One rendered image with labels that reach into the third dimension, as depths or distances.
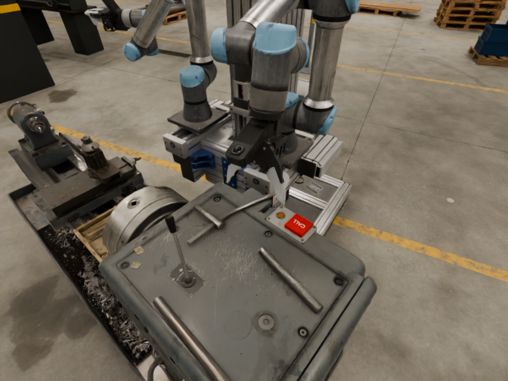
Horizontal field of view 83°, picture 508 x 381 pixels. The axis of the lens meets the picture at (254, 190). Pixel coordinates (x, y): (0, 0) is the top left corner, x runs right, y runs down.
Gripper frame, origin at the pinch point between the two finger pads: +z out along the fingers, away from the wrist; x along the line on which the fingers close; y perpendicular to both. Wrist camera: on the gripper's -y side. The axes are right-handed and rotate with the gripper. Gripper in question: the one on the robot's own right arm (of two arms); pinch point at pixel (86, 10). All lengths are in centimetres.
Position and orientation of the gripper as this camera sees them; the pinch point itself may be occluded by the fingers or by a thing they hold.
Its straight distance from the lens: 182.1
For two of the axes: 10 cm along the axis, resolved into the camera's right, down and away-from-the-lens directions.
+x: 2.2, -7.5, 6.2
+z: -9.8, -1.5, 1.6
